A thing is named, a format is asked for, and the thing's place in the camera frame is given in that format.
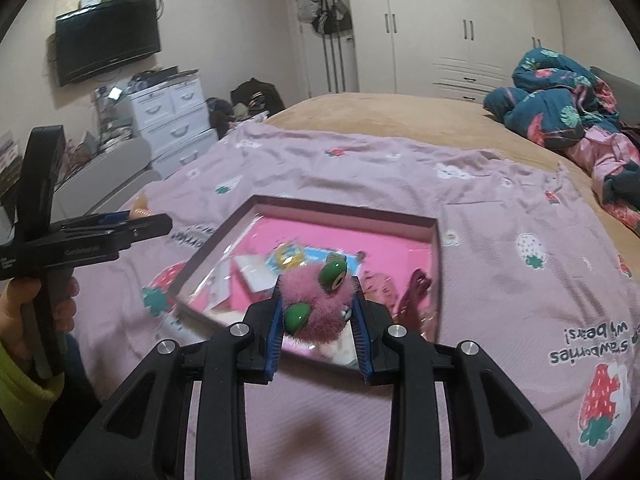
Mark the black wall television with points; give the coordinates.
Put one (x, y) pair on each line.
(107, 45)

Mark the person's left forearm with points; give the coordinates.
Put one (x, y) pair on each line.
(25, 400)

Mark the hanging bags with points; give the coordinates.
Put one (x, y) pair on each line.
(325, 10)

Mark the dark red hair claw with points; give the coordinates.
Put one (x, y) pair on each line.
(412, 297)

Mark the white drawer cabinet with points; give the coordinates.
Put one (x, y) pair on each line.
(172, 115)

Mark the black backpack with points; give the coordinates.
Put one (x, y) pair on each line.
(257, 95)

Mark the bed with tan sheet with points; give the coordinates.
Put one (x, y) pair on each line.
(400, 110)

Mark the white door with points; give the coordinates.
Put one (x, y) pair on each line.
(327, 40)

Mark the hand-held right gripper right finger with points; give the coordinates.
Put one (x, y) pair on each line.
(361, 342)

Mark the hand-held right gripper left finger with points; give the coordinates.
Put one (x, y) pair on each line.
(274, 332)

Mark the blue floral quilt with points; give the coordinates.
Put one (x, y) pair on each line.
(555, 97)

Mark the grey headboard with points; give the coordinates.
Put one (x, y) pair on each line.
(617, 95)

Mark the person's left hand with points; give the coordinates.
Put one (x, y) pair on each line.
(15, 305)

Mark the white earring card packet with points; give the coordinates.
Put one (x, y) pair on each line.
(257, 274)

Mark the grey sofa chair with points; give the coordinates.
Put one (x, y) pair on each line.
(105, 175)

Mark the white wardrobe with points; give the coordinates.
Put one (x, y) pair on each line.
(460, 20)

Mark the cluttered shelf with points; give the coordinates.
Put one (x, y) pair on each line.
(112, 120)

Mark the pink cardboard tray box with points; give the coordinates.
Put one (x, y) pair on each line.
(310, 220)

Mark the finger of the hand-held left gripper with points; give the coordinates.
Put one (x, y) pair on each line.
(112, 219)
(147, 227)

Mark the pink strawberry print blanket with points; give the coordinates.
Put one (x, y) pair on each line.
(450, 240)

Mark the pink floral pajamas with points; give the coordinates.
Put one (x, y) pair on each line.
(607, 165)

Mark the pink fuzzy hair clip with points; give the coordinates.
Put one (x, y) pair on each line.
(315, 305)

